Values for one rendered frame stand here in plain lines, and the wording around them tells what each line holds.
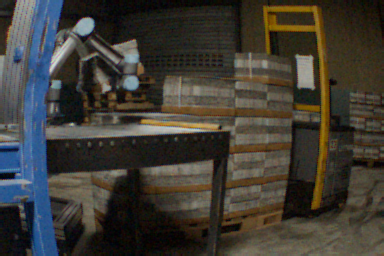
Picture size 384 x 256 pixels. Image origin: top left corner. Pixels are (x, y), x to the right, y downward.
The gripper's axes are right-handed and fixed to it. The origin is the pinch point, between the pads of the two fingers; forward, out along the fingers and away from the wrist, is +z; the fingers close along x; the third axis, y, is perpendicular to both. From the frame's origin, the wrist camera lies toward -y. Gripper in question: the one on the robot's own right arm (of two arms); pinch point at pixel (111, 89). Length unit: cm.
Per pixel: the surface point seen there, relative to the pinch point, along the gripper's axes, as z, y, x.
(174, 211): 12, -85, -19
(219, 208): -72, -60, -8
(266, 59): 23, -19, -123
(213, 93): 16, -28, -68
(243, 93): 20, -35, -91
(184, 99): 29, -27, -55
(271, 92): 23, -42, -117
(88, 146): -115, -1, 54
